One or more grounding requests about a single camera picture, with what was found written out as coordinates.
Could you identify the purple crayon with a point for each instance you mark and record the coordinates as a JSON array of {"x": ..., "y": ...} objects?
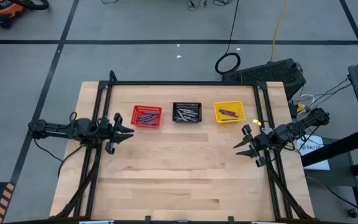
[
  {"x": 232, "y": 114},
  {"x": 224, "y": 111}
]

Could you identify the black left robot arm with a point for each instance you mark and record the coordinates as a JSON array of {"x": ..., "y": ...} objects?
[{"x": 57, "y": 129}]

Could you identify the red plastic basket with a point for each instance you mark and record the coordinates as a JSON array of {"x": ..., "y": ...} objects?
[{"x": 134, "y": 121}]

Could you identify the white black crayon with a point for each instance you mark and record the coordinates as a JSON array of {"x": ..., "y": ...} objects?
[
  {"x": 186, "y": 109},
  {"x": 191, "y": 117},
  {"x": 181, "y": 114},
  {"x": 191, "y": 112},
  {"x": 183, "y": 119}
]

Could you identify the black computer case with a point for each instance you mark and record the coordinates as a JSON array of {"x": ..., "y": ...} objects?
[{"x": 266, "y": 74}]

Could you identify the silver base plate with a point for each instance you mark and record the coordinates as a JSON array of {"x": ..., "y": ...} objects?
[{"x": 267, "y": 130}]

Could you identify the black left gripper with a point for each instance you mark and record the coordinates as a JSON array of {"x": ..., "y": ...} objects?
[{"x": 106, "y": 132}]

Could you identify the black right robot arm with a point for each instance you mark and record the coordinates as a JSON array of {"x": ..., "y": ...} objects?
[{"x": 303, "y": 124}]

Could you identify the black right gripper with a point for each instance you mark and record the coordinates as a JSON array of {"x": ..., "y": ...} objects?
[{"x": 264, "y": 141}]

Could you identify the white paper sign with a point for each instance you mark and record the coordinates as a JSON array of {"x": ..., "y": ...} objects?
[{"x": 314, "y": 155}]

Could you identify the black plastic basket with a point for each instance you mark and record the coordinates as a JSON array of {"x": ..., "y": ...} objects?
[{"x": 199, "y": 105}]

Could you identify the yellow plug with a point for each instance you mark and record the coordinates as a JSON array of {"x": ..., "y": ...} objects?
[{"x": 300, "y": 108}]

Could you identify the yellow plastic basket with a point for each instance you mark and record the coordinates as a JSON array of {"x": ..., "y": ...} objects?
[{"x": 222, "y": 120}]

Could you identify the blue crayon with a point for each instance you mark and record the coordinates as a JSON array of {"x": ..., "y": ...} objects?
[
  {"x": 152, "y": 119},
  {"x": 144, "y": 118},
  {"x": 148, "y": 124},
  {"x": 150, "y": 112}
]

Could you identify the black caster wheel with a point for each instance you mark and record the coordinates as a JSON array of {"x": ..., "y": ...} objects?
[{"x": 353, "y": 213}]

